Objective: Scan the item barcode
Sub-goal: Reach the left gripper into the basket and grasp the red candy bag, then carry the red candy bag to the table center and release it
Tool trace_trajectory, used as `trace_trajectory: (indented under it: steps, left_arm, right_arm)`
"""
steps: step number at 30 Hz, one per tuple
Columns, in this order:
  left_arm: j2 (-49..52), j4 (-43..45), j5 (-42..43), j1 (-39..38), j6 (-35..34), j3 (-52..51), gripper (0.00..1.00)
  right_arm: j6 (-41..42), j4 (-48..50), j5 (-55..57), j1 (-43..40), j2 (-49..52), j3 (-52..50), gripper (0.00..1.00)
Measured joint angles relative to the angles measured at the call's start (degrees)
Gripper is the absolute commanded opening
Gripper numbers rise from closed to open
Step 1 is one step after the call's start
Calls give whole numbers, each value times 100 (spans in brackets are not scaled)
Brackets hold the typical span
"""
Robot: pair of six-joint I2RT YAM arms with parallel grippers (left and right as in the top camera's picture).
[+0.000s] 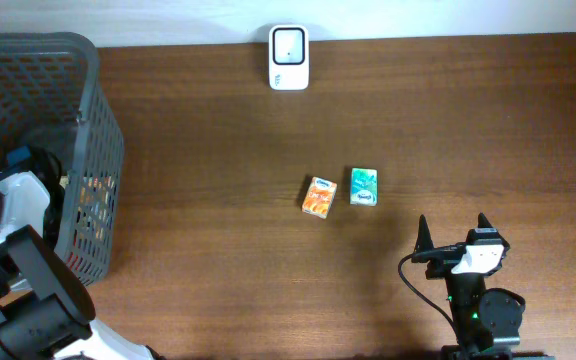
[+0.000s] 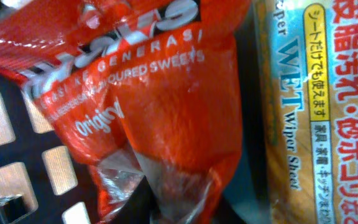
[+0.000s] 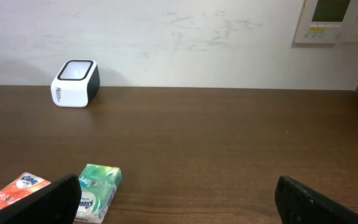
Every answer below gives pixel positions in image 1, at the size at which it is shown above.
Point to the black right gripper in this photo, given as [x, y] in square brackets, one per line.
[444, 254]

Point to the green Kleenex tissue pack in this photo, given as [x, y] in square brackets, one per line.
[364, 187]

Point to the orange Kleenex tissue pack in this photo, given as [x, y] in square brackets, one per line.
[319, 197]

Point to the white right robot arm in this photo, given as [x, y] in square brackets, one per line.
[485, 321]

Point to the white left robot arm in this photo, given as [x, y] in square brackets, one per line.
[45, 311]

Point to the white barcode scanner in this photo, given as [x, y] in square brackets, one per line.
[288, 57]

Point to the grey plastic basket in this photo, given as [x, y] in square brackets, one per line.
[51, 98]

